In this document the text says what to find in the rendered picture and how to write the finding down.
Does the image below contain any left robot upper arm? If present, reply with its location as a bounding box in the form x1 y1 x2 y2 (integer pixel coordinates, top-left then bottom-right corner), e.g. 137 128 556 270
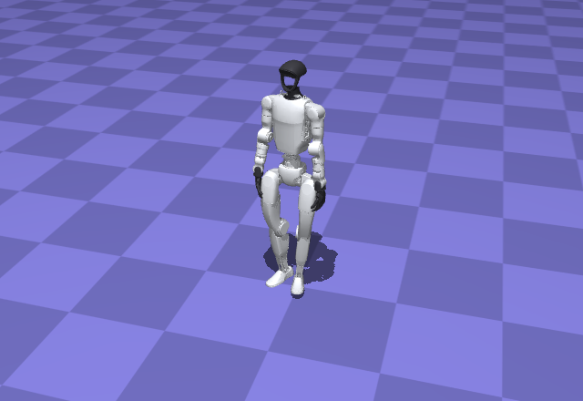
305 102 325 156

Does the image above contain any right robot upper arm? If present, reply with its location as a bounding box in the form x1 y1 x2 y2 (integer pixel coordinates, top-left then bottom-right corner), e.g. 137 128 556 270
258 95 276 143

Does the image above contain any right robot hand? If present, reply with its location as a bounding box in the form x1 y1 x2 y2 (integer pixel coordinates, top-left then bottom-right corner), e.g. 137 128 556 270
253 167 263 198

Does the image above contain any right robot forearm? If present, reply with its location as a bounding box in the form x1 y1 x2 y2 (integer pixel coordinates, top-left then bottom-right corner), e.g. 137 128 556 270
252 130 269 173

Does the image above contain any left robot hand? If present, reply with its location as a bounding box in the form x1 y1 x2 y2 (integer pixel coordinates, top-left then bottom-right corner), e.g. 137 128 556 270
311 181 326 211

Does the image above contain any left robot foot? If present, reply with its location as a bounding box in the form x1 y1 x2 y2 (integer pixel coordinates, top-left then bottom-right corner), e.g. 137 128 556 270
291 274 304 294

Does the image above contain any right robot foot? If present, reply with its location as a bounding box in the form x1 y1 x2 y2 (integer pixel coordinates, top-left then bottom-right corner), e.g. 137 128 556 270
266 265 294 288

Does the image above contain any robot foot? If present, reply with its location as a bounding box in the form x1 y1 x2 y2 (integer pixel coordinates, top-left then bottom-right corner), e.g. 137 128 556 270
266 265 294 288
291 274 304 294

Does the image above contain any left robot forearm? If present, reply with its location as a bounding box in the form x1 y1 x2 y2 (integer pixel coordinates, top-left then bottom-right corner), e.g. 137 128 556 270
312 144 327 188

